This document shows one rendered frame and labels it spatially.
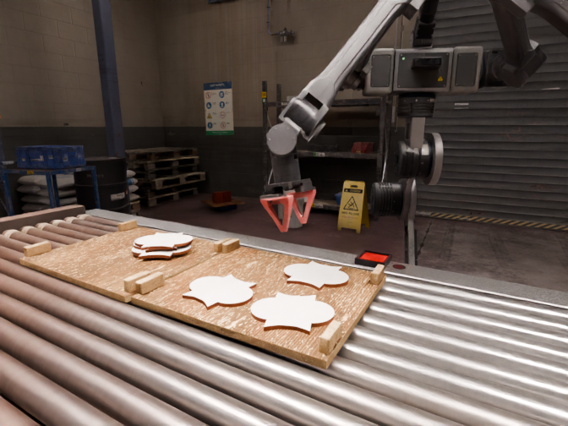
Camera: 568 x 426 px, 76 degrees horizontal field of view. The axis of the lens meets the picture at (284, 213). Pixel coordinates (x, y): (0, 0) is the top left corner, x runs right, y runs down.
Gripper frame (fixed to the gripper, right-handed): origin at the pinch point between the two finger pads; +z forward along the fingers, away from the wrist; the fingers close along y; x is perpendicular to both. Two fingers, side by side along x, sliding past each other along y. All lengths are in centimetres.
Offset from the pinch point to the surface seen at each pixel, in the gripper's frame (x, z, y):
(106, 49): 357, -198, 253
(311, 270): -1.5, 11.1, 2.4
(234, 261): 17.9, 8.4, 0.6
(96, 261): 47.4, 3.5, -15.0
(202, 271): 20.8, 8.3, -8.0
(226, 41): 314, -246, 457
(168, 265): 30.1, 6.5, -8.9
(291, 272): 1.9, 10.7, -0.9
